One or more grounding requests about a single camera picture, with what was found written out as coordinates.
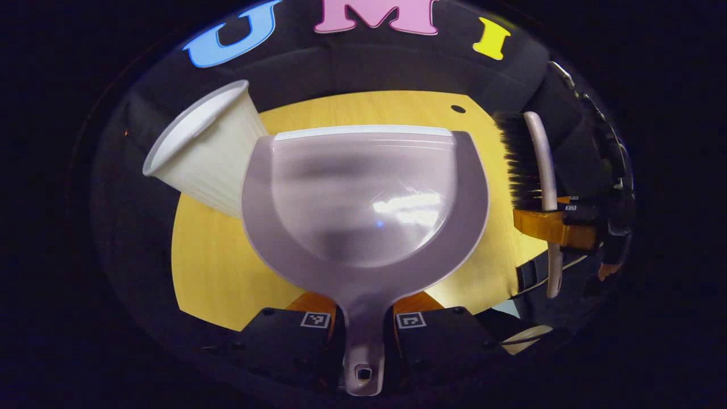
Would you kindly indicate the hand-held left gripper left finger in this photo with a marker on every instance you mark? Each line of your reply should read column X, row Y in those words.
column 278, row 346

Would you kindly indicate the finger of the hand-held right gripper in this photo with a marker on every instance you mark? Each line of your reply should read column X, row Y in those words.
column 573, row 199
column 579, row 216

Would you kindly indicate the pale purple dustpan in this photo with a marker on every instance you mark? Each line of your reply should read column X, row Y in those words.
column 363, row 187

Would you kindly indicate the small broom with black bristles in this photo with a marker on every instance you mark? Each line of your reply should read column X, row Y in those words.
column 546, row 170

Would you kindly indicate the white garbage bin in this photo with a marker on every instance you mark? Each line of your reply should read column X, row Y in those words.
column 210, row 153

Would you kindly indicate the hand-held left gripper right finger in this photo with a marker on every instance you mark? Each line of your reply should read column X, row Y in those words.
column 448, row 343

